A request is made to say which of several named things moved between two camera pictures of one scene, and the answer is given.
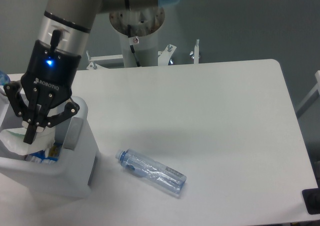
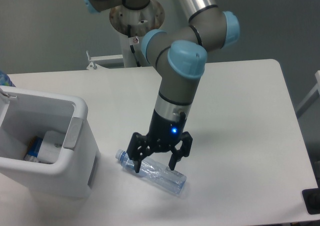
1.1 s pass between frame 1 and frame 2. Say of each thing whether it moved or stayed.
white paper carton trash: moved
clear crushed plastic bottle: stayed
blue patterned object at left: stayed
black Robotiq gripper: moved
